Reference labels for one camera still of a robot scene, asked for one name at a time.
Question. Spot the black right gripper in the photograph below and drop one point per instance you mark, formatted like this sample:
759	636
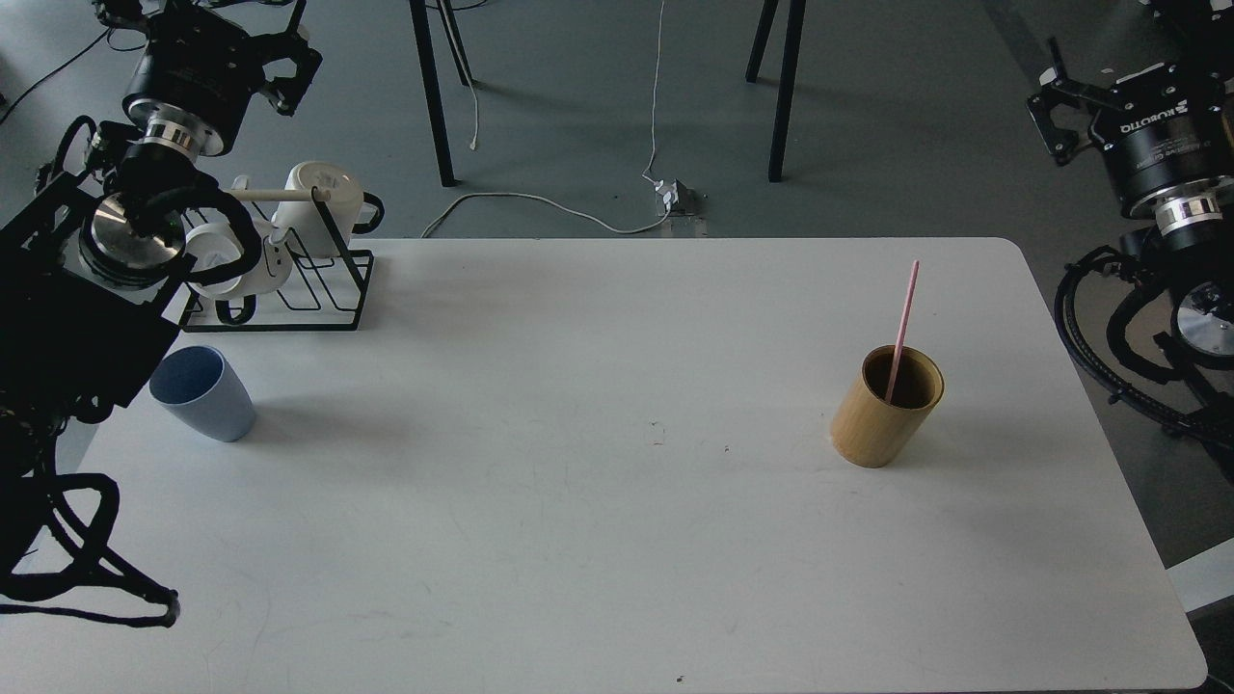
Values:
1162	135

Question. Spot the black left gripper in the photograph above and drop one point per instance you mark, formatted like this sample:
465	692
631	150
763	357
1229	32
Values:
198	72

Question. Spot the pink chopstick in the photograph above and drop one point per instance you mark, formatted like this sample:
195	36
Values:
900	341

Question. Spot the blue plastic cup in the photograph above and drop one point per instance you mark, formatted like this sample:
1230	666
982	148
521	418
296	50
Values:
198	386

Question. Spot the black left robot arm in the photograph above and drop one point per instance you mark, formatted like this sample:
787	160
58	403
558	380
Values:
121	218

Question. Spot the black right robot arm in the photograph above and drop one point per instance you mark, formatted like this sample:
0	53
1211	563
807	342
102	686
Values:
1149	319

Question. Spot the black table leg left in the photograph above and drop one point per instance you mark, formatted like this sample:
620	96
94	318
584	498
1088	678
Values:
428	70

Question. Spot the white mug lower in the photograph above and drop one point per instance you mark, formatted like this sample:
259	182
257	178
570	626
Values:
215	244

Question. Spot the bamboo cylinder holder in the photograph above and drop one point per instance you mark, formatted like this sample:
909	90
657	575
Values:
870	427

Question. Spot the white power adapter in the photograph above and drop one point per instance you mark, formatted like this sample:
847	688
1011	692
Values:
674	199

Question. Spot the black wire mug rack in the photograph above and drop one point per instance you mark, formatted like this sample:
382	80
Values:
323	293

